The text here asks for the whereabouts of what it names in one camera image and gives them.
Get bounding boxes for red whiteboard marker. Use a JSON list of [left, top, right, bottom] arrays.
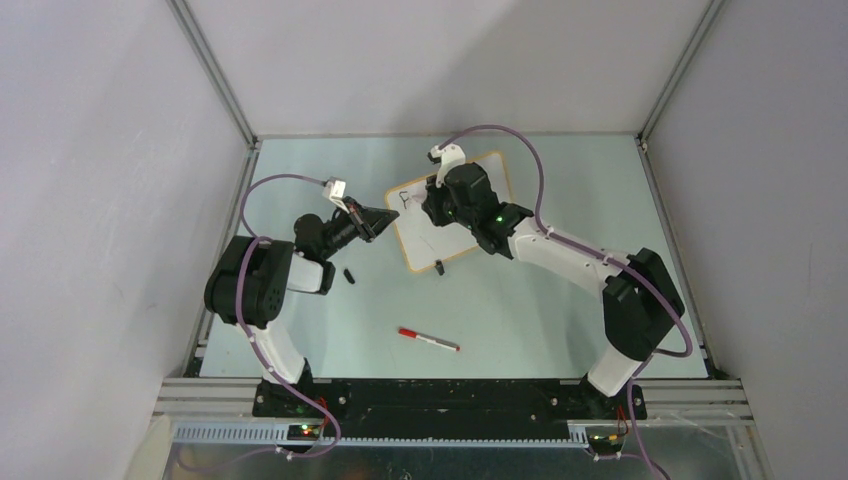
[[398, 327, 461, 352]]

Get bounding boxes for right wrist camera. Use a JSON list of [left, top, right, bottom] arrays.
[[427, 143, 466, 188]]

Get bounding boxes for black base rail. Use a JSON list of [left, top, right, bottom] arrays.
[[252, 379, 647, 441]]

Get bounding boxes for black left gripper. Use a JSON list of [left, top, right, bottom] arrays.
[[320, 196, 398, 259]]

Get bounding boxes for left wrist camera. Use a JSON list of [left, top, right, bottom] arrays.
[[322, 177, 349, 212]]

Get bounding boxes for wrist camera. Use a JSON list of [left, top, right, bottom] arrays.
[[322, 177, 349, 212], [427, 143, 466, 188]]

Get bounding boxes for black marker cap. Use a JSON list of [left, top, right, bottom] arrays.
[[343, 268, 356, 284]]

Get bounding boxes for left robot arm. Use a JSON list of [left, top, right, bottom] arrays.
[[203, 197, 400, 417]]

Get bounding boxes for white whiteboard yellow frame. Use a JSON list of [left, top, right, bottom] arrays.
[[384, 151, 532, 273]]

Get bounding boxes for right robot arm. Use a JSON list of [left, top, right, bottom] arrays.
[[422, 163, 685, 418]]

